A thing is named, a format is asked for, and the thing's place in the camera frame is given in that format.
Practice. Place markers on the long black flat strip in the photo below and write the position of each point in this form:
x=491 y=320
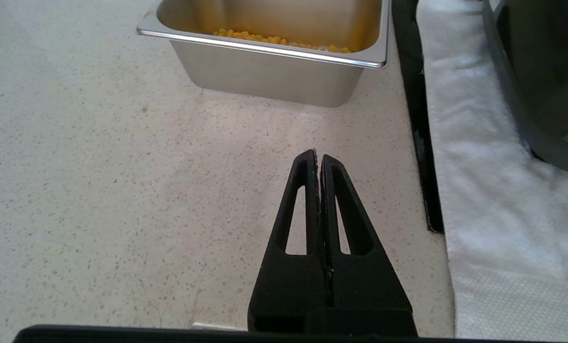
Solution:
x=415 y=71

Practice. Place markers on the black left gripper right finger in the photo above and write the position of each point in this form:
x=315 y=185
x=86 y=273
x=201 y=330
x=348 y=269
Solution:
x=370 y=286

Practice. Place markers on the white towel under cooker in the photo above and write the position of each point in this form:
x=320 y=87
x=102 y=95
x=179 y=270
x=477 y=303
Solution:
x=493 y=214

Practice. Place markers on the rectangular stainless steel tray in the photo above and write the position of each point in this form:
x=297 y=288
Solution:
x=265 y=76

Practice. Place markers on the black rice cooker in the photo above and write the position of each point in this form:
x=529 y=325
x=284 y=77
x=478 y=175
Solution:
x=546 y=71

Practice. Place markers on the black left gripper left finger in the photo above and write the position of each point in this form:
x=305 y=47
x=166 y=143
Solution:
x=289 y=295

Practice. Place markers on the yellow corn kernels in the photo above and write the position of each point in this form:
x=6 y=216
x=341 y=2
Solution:
x=246 y=35

